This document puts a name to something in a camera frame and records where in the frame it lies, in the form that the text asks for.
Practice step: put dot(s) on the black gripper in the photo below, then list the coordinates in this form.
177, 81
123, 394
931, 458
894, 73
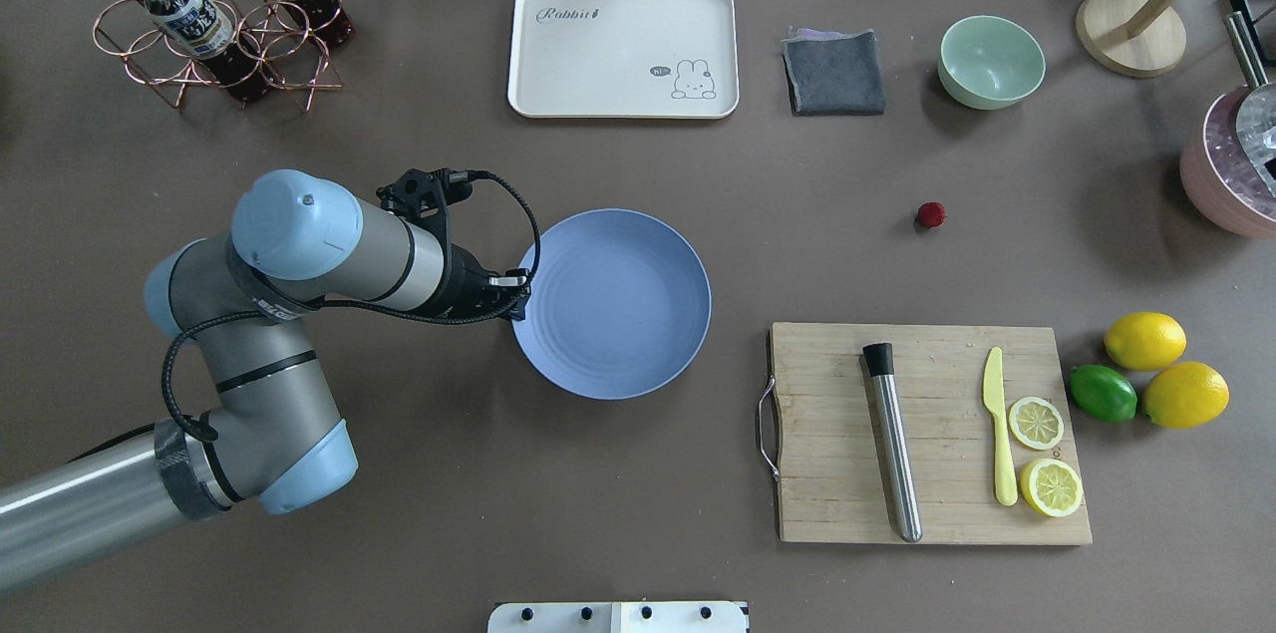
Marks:
463, 284

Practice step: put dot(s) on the blue plate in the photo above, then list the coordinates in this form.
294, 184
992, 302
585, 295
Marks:
619, 306

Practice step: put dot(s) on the red strawberry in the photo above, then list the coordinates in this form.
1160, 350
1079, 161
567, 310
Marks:
931, 214

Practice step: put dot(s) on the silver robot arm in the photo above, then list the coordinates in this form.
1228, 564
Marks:
248, 411

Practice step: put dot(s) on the cream rabbit tray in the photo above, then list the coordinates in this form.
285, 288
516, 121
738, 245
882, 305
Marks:
623, 59

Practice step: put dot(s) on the white pillar with base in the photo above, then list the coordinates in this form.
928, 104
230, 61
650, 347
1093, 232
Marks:
621, 616

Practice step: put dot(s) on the wooden cutting board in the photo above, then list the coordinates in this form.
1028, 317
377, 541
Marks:
832, 481

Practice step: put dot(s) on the grey folded cloth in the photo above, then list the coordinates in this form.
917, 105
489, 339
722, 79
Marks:
834, 73

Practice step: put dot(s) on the green bowl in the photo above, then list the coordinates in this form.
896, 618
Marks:
988, 63

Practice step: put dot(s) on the yellow plastic knife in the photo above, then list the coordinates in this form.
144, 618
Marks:
994, 401

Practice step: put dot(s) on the lemon slice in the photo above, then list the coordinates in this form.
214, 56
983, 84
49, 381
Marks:
1051, 487
1036, 423

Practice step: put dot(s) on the green lime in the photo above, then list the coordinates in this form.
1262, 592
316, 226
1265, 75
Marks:
1103, 393

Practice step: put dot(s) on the yellow lemon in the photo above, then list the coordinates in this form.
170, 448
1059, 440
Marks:
1145, 341
1185, 395

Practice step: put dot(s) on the wooden cup tree stand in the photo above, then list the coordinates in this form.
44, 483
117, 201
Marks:
1136, 38

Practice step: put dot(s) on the pink ice bowl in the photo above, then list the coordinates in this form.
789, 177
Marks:
1217, 175

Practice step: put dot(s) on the steel ice scoop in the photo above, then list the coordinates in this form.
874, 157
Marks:
1255, 119

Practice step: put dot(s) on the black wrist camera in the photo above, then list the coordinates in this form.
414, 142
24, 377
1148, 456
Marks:
424, 198

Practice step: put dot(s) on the copper wire bottle rack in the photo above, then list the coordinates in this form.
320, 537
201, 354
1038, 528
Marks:
294, 59

